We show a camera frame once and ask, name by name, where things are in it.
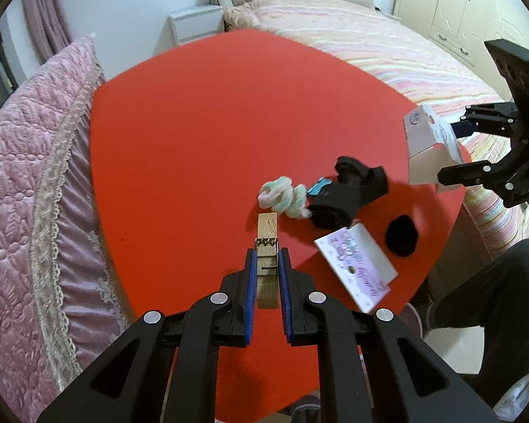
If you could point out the small blue clip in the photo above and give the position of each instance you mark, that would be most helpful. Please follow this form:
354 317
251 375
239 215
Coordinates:
317 186

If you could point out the pink curtain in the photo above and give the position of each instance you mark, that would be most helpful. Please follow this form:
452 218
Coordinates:
44 13

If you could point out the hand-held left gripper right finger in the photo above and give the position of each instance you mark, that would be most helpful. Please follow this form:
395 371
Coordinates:
284 291

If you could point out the red table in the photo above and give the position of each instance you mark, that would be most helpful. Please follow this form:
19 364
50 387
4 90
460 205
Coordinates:
194 132

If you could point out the white nightstand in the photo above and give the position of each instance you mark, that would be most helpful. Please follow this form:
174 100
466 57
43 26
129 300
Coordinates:
194 24

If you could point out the fluffy green white scrunchie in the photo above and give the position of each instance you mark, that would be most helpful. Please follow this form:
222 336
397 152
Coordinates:
275 194

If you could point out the purple printed white card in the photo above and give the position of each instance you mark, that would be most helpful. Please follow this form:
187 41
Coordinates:
361 268

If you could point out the striped pastel bedspread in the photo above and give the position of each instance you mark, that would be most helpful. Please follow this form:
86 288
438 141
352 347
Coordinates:
379 53

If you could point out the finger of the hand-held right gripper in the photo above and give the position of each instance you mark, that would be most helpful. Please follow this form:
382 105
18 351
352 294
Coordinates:
489 119
467 175

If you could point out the person's black trouser leg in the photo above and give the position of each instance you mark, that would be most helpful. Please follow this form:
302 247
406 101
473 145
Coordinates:
502 299

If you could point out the white printed cloth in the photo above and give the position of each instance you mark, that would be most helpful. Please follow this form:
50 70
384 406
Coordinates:
522 394

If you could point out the cream wardrobe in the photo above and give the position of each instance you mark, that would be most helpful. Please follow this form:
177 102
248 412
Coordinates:
467 4

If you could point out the white cardboard box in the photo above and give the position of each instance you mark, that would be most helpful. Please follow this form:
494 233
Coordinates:
423 141

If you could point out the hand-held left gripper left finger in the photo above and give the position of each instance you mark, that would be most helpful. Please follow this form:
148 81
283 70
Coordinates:
250 291

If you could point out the pink quilted lace cover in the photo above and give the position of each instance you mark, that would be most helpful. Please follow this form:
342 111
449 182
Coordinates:
26 185

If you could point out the wooden clothespin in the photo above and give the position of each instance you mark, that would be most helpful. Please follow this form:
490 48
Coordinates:
266 229

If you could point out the black fuzzy ball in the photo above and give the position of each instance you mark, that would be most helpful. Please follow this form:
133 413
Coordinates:
401 235

